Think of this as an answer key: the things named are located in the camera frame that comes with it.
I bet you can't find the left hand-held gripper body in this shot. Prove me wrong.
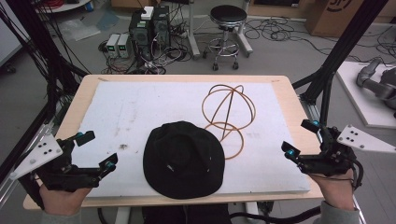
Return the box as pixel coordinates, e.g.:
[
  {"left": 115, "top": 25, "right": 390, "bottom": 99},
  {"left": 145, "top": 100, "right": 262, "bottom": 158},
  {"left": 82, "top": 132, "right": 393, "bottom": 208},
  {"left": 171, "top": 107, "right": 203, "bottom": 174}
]
[{"left": 8, "top": 133, "right": 101, "bottom": 192}]

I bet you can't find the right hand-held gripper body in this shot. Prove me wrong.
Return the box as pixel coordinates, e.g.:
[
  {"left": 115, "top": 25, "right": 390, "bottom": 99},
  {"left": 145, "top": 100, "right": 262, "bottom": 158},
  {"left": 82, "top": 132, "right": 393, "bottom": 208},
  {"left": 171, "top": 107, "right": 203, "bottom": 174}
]
[{"left": 295, "top": 124, "right": 396, "bottom": 175}]

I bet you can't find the copper wire hat stand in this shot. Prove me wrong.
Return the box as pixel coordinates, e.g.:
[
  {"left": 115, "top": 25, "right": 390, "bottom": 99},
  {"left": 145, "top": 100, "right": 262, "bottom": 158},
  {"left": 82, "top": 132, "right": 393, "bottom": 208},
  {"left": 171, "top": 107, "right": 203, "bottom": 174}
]
[{"left": 201, "top": 83, "right": 257, "bottom": 161}]

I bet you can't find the black hat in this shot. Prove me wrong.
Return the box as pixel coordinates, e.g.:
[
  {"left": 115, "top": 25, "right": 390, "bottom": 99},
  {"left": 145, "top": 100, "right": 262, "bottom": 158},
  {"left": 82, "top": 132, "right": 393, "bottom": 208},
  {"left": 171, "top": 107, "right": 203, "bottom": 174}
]
[{"left": 142, "top": 120, "right": 226, "bottom": 201}]

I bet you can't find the person's left hand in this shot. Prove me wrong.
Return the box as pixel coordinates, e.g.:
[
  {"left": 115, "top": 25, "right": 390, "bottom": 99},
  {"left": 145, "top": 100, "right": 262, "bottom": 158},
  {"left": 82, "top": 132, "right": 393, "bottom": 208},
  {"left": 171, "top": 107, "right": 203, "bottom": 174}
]
[{"left": 38, "top": 184, "right": 92, "bottom": 217}]

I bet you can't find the person's right hand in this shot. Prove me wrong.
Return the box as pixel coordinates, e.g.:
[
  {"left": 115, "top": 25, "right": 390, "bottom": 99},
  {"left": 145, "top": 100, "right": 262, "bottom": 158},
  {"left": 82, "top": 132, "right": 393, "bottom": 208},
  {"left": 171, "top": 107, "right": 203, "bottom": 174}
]
[{"left": 309, "top": 169, "right": 357, "bottom": 211}]

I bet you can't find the white foam mat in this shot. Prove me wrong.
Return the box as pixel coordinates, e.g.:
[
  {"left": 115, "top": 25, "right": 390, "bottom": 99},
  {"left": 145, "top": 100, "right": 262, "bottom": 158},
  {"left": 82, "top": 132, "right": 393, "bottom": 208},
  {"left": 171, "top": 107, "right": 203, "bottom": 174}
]
[{"left": 71, "top": 80, "right": 312, "bottom": 198}]

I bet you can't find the white floor board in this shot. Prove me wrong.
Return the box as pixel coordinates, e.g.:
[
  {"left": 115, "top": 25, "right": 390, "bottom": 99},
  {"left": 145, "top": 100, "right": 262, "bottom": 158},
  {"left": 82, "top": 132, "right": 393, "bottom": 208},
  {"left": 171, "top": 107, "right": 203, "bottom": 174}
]
[{"left": 335, "top": 61, "right": 396, "bottom": 131}]

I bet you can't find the grey power supply unit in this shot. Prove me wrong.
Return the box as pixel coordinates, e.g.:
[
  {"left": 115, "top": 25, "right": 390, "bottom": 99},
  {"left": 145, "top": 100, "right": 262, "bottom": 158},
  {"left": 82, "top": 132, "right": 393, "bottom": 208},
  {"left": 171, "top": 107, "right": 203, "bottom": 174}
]
[
  {"left": 106, "top": 34, "right": 121, "bottom": 59},
  {"left": 117, "top": 33, "right": 132, "bottom": 59}
]

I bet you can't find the white desk leg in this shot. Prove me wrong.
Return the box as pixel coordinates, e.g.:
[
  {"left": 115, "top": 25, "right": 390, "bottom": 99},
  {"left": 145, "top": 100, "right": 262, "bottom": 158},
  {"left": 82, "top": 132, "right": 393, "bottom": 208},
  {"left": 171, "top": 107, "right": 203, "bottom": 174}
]
[
  {"left": 186, "top": 0, "right": 202, "bottom": 61},
  {"left": 236, "top": 0, "right": 254, "bottom": 59}
]

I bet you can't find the cardboard box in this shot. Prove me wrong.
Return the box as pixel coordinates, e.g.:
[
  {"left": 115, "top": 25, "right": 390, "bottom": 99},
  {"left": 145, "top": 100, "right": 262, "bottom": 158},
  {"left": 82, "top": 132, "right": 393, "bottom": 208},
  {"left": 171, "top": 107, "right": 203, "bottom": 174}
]
[{"left": 304, "top": 0, "right": 396, "bottom": 39}]

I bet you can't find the black computer tower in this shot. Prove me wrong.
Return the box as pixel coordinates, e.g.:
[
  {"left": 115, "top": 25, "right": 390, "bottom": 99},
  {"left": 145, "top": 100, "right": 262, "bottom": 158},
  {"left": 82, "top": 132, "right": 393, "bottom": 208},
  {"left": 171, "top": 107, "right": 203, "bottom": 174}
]
[
  {"left": 128, "top": 11, "right": 154, "bottom": 61},
  {"left": 151, "top": 6, "right": 171, "bottom": 49}
]

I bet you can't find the black round stool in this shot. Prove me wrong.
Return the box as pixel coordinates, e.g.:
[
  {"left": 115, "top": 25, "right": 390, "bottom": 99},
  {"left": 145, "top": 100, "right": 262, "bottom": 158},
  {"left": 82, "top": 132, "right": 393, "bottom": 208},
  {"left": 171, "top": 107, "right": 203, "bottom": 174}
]
[{"left": 207, "top": 4, "right": 248, "bottom": 71}]

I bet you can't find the white box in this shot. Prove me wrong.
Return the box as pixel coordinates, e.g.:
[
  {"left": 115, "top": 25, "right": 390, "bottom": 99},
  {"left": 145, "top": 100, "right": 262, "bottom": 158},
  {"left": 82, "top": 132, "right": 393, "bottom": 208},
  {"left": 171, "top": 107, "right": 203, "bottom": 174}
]
[{"left": 140, "top": 6, "right": 155, "bottom": 21}]

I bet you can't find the aluminium rail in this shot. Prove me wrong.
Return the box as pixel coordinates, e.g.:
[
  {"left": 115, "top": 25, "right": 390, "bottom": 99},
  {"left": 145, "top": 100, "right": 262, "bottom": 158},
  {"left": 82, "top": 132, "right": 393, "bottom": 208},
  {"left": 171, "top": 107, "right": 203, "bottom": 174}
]
[
  {"left": 0, "top": 123, "right": 52, "bottom": 208},
  {"left": 299, "top": 95, "right": 322, "bottom": 123}
]

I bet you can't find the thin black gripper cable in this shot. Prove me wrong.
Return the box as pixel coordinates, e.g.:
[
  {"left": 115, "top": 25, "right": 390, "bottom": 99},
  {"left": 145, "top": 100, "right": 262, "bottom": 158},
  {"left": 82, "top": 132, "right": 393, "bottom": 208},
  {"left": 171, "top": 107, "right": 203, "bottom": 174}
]
[{"left": 350, "top": 159, "right": 365, "bottom": 191}]

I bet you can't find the thick black cable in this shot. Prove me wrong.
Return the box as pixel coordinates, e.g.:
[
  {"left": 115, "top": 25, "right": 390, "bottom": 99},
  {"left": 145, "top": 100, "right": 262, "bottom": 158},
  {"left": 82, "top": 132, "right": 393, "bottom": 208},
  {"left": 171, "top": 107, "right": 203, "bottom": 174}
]
[{"left": 229, "top": 204, "right": 322, "bottom": 224}]

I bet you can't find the black frame post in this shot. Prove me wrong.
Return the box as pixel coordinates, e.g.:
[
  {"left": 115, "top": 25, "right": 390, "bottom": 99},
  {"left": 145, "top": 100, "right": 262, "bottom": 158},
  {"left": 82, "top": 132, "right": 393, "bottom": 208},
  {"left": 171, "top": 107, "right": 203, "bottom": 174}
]
[
  {"left": 291, "top": 0, "right": 390, "bottom": 127},
  {"left": 0, "top": 0, "right": 90, "bottom": 185}
]

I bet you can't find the tangle of floor cables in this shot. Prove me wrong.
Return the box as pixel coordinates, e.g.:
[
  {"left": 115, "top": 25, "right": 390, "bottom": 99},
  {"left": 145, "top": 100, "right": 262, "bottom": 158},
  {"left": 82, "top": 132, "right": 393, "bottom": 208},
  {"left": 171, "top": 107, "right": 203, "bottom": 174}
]
[{"left": 244, "top": 17, "right": 396, "bottom": 64}]

